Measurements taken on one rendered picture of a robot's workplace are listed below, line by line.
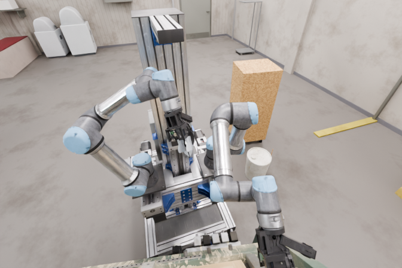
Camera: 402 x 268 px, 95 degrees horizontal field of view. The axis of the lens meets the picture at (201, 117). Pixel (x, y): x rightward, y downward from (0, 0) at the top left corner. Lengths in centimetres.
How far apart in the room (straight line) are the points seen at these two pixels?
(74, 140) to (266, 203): 80
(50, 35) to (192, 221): 751
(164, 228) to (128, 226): 50
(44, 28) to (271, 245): 827
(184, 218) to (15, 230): 188
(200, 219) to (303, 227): 113
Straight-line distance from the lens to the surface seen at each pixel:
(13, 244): 303
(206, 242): 148
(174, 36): 70
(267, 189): 66
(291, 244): 72
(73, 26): 796
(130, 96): 76
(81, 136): 95
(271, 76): 247
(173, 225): 214
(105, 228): 257
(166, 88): 70
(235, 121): 93
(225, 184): 74
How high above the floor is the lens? 216
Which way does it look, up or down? 37 degrees down
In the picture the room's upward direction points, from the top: 1 degrees counter-clockwise
